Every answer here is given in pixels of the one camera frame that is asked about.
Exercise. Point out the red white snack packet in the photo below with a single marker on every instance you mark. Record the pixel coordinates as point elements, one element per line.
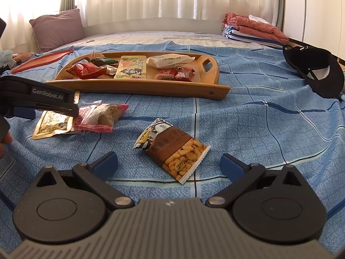
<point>85,112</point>

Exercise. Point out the dark green snack packet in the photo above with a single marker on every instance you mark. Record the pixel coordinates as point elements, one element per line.
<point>106,61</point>

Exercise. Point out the pink cloth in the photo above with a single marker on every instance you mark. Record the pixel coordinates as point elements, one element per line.
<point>23,57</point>

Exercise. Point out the white cloth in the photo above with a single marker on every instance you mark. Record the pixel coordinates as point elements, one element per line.
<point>256,18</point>

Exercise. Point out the small gold foil strip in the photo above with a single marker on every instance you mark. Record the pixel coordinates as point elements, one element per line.
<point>76,97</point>

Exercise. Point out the person's left hand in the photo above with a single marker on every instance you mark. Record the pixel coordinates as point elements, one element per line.
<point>2,151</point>

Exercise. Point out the black cap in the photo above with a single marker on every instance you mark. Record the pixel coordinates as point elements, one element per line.
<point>328,72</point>

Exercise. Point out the mauve pillow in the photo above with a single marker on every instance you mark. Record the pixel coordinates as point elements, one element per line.
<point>59,29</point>

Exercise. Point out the large red snack packet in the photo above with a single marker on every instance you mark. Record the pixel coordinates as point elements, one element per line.
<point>83,70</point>

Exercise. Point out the blue checked blanket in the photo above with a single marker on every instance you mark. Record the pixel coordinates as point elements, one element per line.
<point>269,129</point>

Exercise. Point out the brown peanut snack packet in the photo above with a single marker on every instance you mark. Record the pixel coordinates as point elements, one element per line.
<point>175,153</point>

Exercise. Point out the yellow snack packet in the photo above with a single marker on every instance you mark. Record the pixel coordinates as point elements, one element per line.
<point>51,125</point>

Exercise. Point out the folded salmon blanket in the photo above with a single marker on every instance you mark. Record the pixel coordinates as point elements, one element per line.
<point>256,28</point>

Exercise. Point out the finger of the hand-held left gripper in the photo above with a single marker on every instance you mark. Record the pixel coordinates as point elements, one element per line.
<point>25,113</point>
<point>40,97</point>

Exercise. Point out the crumpled plastic bag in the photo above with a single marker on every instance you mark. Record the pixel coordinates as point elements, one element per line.
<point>5,56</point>

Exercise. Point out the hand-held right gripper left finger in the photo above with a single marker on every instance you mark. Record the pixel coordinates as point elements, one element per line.
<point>103,166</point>

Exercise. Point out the folded blue striped towel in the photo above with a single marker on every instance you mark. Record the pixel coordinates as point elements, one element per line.
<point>234,33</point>

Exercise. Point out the green orange snack packet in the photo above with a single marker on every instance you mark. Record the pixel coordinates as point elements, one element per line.
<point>130,67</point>

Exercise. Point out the white wardrobe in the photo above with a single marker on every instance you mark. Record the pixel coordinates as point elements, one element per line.
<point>318,13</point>

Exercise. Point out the grey headboard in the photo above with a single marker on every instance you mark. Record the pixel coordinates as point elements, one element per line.
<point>148,25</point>

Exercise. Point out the small red snack packet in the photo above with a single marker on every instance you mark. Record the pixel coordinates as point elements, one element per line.
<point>184,74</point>
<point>165,74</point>

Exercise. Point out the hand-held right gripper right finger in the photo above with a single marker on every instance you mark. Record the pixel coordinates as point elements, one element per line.
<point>230,167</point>

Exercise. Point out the pink clear pastry packet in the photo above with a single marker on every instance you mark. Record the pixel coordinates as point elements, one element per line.
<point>105,114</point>

